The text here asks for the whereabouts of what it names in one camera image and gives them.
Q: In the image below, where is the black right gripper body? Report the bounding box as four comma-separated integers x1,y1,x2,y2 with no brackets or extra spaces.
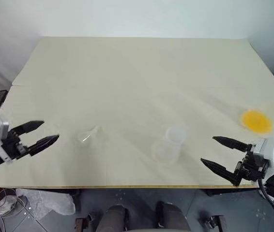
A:
233,144,271,182

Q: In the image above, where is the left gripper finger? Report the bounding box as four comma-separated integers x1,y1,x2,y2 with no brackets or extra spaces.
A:
12,120,45,135
27,134,60,157

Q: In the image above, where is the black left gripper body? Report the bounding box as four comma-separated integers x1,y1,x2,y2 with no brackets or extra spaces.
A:
2,129,31,160

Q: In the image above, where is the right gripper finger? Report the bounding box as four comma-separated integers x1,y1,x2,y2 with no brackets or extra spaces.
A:
200,158,241,187
212,136,253,153

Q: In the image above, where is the clear plastic bottle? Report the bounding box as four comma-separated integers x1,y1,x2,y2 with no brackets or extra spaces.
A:
151,125,189,168

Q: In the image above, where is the crumpled clear plastic bag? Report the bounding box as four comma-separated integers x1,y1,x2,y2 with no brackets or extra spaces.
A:
15,188,76,217

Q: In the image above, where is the dark rounded shape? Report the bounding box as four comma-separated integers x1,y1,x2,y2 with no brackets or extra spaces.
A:
95,205,130,232
156,202,191,232

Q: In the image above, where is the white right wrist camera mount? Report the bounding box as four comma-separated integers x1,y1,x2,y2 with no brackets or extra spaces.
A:
252,138,274,180

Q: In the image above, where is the brown floor bracket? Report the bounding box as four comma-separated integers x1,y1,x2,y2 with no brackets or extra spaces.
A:
75,214,92,232
201,214,227,232

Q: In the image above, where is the white cable bundle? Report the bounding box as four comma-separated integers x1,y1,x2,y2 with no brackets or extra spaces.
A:
0,188,32,232

